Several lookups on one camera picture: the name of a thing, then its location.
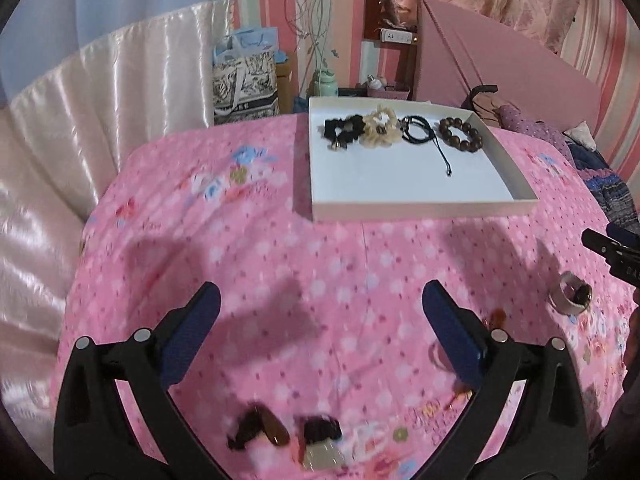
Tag black white tote bag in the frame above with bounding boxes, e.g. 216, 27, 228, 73
213, 52, 280, 125

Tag purple dotted pillow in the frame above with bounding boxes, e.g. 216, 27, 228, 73
497, 104, 575, 167

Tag white shallow tray box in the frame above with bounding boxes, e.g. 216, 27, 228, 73
308, 96, 538, 222

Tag black hair scrunchie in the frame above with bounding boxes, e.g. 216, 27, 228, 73
322, 114, 364, 151

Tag white power strip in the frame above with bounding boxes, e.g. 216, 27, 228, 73
380, 28, 416, 44

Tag brown wooden bead bracelet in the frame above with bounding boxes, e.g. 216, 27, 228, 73
437, 116, 487, 154

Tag brown cardboard box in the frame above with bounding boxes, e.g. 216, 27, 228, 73
276, 60, 294, 114

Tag black cord bracelet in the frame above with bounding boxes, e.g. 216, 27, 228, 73
399, 115, 458, 178

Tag jade pendant black tassel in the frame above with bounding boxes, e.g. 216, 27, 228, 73
298, 414, 346, 471

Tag cream satin curtain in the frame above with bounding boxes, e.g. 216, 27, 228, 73
1, 0, 233, 453

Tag black strap bag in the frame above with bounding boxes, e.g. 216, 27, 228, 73
465, 84, 501, 122

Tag pink storage basket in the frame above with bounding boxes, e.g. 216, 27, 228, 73
356, 84, 411, 101

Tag white band bracelet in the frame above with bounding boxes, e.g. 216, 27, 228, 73
546, 270, 595, 317

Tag light blue paper bag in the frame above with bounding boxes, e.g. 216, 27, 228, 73
213, 27, 279, 65

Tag pink headboard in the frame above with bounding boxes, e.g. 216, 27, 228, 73
412, 0, 600, 131

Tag amber pendant black cord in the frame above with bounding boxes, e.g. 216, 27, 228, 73
226, 401, 292, 452

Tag pink floral bedspread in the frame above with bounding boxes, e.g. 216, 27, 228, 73
58, 116, 634, 479

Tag hanging charger cables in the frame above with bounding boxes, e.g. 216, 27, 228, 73
284, 0, 339, 76

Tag beige flower scrunchie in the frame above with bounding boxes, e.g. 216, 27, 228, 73
359, 105, 402, 148

